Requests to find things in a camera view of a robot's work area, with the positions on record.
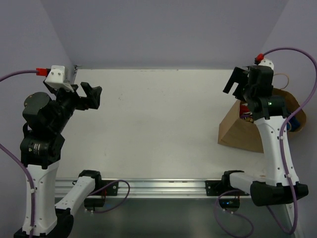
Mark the brown paper bag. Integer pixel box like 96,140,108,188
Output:
217,73,307,153

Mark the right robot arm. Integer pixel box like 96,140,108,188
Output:
220,65,309,206

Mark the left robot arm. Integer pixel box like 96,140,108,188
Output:
14,82,103,238

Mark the blue snack bag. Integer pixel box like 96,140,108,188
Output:
287,117,301,132

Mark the red snack packet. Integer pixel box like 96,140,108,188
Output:
239,104,250,116

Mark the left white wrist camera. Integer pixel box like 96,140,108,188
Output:
44,65,74,92

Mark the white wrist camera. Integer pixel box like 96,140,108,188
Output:
44,65,74,92
255,54,274,70

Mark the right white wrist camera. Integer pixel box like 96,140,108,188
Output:
255,54,274,70

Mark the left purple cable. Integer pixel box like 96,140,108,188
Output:
0,68,48,238

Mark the purple cable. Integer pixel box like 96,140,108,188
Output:
0,68,48,238
214,47,317,235

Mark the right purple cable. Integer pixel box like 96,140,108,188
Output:
214,47,317,235

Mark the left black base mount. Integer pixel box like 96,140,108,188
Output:
84,180,119,210

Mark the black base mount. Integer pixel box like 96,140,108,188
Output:
205,179,250,214
84,180,119,210

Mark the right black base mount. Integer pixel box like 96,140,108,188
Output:
205,179,250,214

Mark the aluminium mounting rail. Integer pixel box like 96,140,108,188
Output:
54,177,251,199

